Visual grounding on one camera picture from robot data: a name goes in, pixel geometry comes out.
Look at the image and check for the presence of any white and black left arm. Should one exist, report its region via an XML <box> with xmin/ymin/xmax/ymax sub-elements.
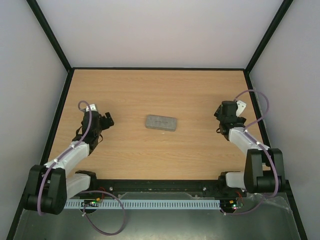
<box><xmin>22</xmin><ymin>105</ymin><xmax>115</xmax><ymax>215</ymax></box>

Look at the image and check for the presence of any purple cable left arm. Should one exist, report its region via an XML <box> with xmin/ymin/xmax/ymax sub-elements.
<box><xmin>36</xmin><ymin>100</ymin><xmax>95</xmax><ymax>216</ymax></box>

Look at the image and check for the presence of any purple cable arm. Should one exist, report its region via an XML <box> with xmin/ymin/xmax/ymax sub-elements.
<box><xmin>223</xmin><ymin>89</ymin><xmax>281</xmax><ymax>216</ymax></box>
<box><xmin>36</xmin><ymin>100</ymin><xmax>95</xmax><ymax>216</ymax></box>

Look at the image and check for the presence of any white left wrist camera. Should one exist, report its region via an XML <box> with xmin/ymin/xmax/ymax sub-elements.
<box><xmin>85</xmin><ymin>104</ymin><xmax>98</xmax><ymax>112</ymax></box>

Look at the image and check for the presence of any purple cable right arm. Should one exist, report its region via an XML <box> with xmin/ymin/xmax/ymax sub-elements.
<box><xmin>223</xmin><ymin>89</ymin><xmax>281</xmax><ymax>216</ymax></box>

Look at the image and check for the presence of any purple cable loop front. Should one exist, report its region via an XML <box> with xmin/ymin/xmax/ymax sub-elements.
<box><xmin>81</xmin><ymin>191</ymin><xmax>126</xmax><ymax>236</ymax></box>

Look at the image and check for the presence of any grey felt glasses case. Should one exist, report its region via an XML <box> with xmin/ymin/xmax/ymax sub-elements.
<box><xmin>145</xmin><ymin>114</ymin><xmax>177</xmax><ymax>132</ymax></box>

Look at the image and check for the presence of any black enclosure frame post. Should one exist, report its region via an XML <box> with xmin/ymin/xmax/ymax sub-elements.
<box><xmin>26</xmin><ymin>0</ymin><xmax>72</xmax><ymax>73</ymax></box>
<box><xmin>244</xmin><ymin>0</ymin><xmax>294</xmax><ymax>75</ymax></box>

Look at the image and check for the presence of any light blue slotted cable duct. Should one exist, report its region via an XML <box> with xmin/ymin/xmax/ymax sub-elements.
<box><xmin>64</xmin><ymin>199</ymin><xmax>221</xmax><ymax>210</ymax></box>

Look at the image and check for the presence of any black enclosure frame post left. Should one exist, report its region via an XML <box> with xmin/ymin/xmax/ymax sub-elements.
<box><xmin>26</xmin><ymin>0</ymin><xmax>72</xmax><ymax>73</ymax></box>

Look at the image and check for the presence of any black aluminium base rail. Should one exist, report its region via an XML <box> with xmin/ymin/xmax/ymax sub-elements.
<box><xmin>74</xmin><ymin>177</ymin><xmax>291</xmax><ymax>198</ymax></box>

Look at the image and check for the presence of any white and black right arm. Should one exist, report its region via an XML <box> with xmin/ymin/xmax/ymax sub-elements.
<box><xmin>214</xmin><ymin>100</ymin><xmax>286</xmax><ymax>196</ymax></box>

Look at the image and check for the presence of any black enclosure frame post right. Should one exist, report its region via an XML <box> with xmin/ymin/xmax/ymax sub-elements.
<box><xmin>244</xmin><ymin>0</ymin><xmax>294</xmax><ymax>75</ymax></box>

